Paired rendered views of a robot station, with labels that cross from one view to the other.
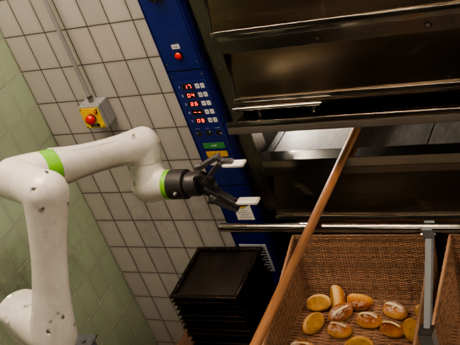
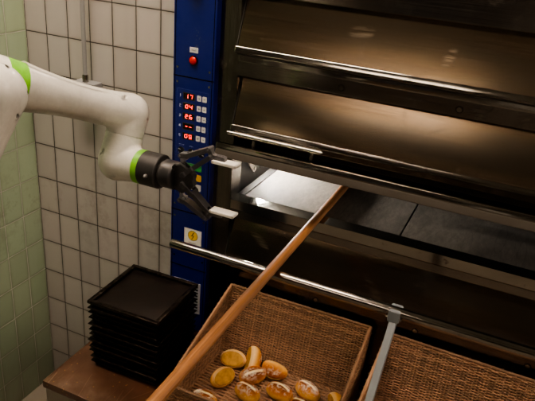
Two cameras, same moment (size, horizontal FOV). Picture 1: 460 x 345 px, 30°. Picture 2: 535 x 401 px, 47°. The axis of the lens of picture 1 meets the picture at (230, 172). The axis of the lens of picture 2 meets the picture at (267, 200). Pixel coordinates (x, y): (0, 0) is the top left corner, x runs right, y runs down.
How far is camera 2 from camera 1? 0.99 m
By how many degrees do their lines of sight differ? 12
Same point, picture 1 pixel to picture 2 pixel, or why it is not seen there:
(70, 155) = (44, 77)
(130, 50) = (145, 42)
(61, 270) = not seen: outside the picture
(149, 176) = (123, 149)
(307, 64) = (318, 112)
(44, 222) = not seen: outside the picture
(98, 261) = (27, 248)
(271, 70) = (279, 108)
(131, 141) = (119, 100)
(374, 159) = (345, 233)
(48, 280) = not seen: outside the picture
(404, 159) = (375, 242)
